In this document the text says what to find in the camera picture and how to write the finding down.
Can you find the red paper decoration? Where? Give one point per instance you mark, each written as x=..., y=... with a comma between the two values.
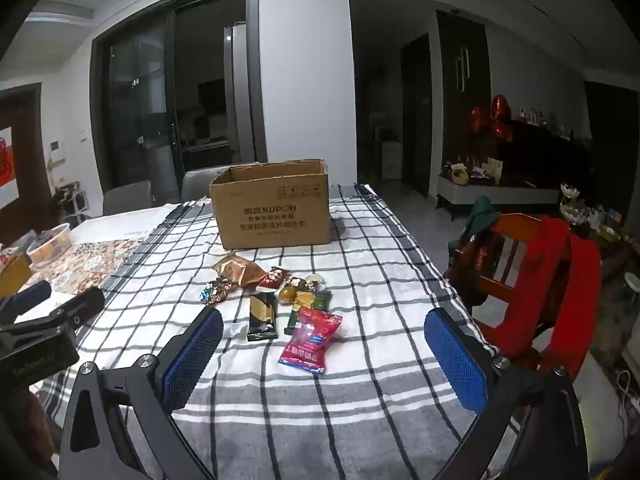
x=5, y=160

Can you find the patterned table mat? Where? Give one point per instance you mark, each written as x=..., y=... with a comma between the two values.
x=95, y=260

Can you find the dark green snack packet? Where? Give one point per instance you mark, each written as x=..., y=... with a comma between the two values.
x=316, y=302

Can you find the amber jelly cup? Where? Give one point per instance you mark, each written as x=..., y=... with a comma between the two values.
x=287, y=294

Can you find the grey dining chair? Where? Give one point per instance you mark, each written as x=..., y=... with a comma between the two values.
x=127, y=197
x=200, y=182

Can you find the dark red snack packet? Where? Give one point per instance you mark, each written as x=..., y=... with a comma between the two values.
x=274, y=279

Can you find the white wall panel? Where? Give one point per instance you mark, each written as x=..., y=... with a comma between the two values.
x=55, y=148

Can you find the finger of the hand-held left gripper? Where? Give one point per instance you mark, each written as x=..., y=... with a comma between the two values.
x=30, y=294
x=82, y=305

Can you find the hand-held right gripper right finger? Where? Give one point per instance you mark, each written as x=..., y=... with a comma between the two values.
x=456, y=365

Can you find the red cloth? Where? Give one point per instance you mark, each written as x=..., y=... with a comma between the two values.
x=550, y=285

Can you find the pale green jelly cup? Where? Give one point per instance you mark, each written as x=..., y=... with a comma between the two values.
x=315, y=282

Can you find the white storage cart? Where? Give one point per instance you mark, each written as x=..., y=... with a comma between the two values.
x=70, y=202

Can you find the white low bench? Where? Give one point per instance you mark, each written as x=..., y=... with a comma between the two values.
x=500, y=195

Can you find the white hallway appliance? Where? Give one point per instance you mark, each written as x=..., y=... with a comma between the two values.
x=391, y=160

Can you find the dark tall wardrobe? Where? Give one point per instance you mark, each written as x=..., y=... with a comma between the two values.
x=462, y=85

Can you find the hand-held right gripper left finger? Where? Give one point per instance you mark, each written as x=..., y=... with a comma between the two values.
x=192, y=357

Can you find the colourful foil candy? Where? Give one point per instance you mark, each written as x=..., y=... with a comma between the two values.
x=216, y=292

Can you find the black gold snack bar packet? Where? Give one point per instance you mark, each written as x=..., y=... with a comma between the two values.
x=262, y=317

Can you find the wooden chair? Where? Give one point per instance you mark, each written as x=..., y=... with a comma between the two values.
x=510, y=240

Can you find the black framed glass sliding door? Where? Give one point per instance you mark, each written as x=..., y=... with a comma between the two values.
x=150, y=100

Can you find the small basket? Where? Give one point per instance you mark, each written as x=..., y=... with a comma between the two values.
x=458, y=175

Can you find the orange snack packet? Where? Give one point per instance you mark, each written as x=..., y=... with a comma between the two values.
x=240, y=270

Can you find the lotus shaped ornament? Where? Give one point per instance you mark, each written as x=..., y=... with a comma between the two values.
x=570, y=200

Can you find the red foil balloon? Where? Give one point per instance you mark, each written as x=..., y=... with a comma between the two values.
x=500, y=107
x=480, y=119
x=502, y=132

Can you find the white table cover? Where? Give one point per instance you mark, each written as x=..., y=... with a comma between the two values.
x=125, y=220

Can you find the clear plastic food container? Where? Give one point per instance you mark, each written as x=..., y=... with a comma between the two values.
x=50, y=245

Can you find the red pink snack packet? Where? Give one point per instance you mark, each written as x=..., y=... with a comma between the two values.
x=310, y=342

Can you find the wooden door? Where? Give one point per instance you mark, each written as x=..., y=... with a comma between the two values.
x=30, y=150

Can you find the grey white plaid tablecloth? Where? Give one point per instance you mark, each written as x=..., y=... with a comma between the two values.
x=375, y=285

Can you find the dark sideboard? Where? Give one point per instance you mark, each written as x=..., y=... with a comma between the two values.
x=545, y=155

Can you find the brown cardboard box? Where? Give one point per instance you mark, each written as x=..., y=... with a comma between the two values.
x=272, y=210

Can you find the orange box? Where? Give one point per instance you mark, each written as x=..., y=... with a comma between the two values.
x=15, y=275

